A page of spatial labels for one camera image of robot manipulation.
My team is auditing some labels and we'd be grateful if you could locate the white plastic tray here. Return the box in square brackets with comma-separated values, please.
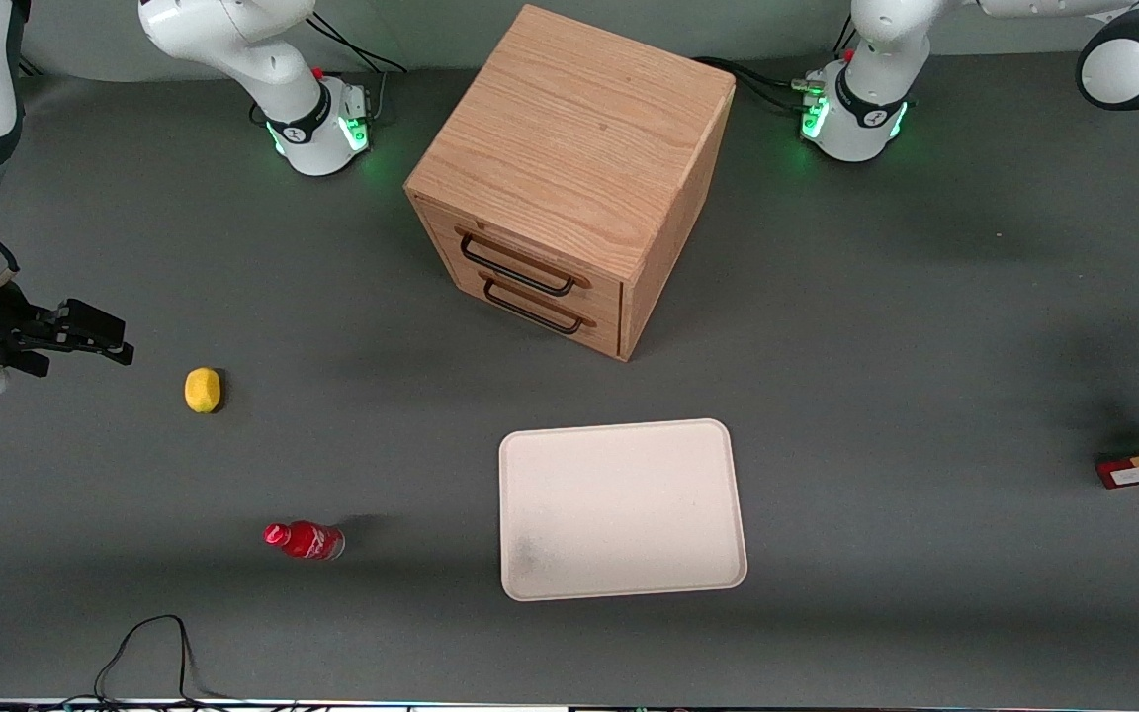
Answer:
[498, 418, 748, 602]

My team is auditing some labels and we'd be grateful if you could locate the yellow lemon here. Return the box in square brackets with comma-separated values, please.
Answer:
[183, 366, 223, 415]

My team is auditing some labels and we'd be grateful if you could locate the red drink bottle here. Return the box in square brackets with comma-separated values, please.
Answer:
[262, 519, 347, 563]

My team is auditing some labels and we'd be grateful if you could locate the wooden drawer front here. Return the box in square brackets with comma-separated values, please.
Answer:
[426, 242, 625, 359]
[416, 201, 625, 323]

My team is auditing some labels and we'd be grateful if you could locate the wooden drawer cabinet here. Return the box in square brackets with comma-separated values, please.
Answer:
[403, 4, 737, 363]

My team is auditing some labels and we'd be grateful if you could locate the thin black looped cable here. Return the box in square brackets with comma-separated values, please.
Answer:
[93, 614, 234, 706]

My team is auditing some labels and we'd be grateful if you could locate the black right base cable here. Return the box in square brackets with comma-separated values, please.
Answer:
[305, 8, 410, 125]

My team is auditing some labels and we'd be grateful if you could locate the black base cable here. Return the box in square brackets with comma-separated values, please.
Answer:
[692, 55, 828, 113]
[305, 8, 410, 125]

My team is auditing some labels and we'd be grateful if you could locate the black wire drawer handle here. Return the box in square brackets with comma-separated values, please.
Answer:
[457, 226, 593, 298]
[480, 274, 598, 337]

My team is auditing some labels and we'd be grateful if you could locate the black left base cable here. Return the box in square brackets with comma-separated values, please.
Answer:
[692, 55, 828, 113]

